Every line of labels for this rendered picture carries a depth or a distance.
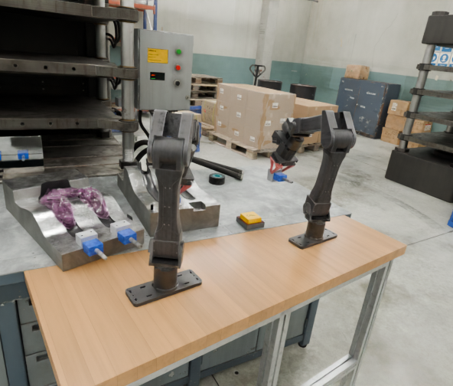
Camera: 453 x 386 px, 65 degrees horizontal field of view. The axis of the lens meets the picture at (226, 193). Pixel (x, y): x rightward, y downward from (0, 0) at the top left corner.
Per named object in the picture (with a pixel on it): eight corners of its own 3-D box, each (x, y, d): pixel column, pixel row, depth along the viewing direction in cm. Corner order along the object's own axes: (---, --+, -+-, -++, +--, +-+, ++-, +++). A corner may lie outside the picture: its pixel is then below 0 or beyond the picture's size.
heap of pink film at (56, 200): (115, 217, 118) (115, 195, 115) (61, 231, 106) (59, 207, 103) (81, 191, 135) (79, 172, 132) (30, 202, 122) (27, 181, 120)
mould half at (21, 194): (144, 243, 115) (144, 213, 111) (63, 272, 98) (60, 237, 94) (76, 194, 147) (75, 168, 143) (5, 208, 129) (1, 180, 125)
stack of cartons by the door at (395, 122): (426, 150, 688) (440, 106, 657) (416, 151, 671) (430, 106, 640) (389, 139, 755) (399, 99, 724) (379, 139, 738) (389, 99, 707)
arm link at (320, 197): (302, 209, 131) (327, 125, 114) (318, 209, 132) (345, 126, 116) (310, 219, 125) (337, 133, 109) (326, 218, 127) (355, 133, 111)
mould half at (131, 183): (218, 226, 132) (221, 192, 127) (150, 237, 120) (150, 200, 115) (172, 180, 172) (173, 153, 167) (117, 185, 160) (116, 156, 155)
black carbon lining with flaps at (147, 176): (198, 204, 131) (200, 180, 128) (156, 210, 124) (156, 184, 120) (167, 174, 159) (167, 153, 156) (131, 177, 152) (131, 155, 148)
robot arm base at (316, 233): (290, 220, 124) (305, 229, 119) (327, 210, 135) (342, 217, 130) (287, 240, 127) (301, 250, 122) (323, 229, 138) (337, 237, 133)
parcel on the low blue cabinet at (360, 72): (368, 80, 769) (371, 66, 759) (358, 79, 752) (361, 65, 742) (353, 77, 802) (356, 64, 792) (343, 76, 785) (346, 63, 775)
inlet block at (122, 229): (148, 252, 106) (148, 236, 104) (133, 257, 103) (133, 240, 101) (125, 234, 114) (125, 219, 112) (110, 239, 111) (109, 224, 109)
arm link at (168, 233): (158, 247, 97) (158, 132, 83) (182, 250, 97) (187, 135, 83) (152, 261, 92) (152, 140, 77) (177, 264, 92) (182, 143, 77)
